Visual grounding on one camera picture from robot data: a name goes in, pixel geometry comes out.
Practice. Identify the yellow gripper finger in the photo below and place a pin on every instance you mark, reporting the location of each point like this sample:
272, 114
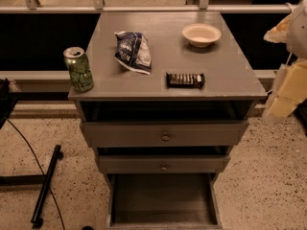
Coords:
289, 90
278, 34

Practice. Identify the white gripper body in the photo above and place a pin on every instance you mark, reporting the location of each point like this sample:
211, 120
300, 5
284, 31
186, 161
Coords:
298, 33

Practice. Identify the green soda can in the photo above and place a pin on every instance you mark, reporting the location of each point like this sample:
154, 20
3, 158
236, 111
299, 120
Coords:
77, 64

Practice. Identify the grey top drawer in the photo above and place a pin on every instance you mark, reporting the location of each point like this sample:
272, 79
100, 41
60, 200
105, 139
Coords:
163, 134

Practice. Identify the grey drawer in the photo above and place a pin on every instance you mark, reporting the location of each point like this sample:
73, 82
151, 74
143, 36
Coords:
113, 164
172, 201
163, 134

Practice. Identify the grey drawer cabinet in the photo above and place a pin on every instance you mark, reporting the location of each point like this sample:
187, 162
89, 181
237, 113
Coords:
171, 97

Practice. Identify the grey bottom drawer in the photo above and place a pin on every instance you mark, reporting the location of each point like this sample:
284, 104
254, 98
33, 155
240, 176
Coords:
172, 201

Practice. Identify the grey middle drawer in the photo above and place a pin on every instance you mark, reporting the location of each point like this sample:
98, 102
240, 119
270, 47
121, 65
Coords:
113, 164

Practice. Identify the white paper bowl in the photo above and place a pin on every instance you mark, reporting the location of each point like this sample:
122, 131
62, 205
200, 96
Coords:
201, 35

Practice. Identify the dark chocolate bar pack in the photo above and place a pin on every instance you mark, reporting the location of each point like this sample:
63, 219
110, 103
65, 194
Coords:
179, 80

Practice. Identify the blue white chip bag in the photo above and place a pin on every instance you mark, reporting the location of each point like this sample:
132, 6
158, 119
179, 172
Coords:
133, 52

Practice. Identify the black round object on floor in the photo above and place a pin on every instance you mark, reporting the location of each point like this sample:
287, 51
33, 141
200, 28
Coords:
87, 228

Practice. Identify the black equipment at left edge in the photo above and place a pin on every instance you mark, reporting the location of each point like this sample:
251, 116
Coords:
7, 101

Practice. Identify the black floor stand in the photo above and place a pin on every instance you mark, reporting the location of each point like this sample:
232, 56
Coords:
36, 179

